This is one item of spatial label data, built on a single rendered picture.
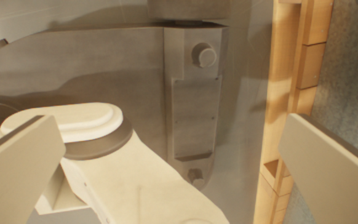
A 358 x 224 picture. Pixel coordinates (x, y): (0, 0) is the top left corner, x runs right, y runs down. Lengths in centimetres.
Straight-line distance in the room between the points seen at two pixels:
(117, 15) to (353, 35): 60
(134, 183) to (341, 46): 59
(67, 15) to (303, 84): 70
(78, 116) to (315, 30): 60
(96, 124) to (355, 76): 60
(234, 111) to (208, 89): 33
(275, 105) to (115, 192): 71
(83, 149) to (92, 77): 19
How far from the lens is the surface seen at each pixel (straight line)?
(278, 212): 116
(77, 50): 46
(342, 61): 66
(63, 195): 50
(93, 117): 36
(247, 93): 79
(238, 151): 95
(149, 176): 30
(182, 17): 43
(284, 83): 84
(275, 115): 89
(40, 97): 52
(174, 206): 23
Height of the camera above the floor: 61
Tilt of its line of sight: 58 degrees down
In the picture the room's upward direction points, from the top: 156 degrees clockwise
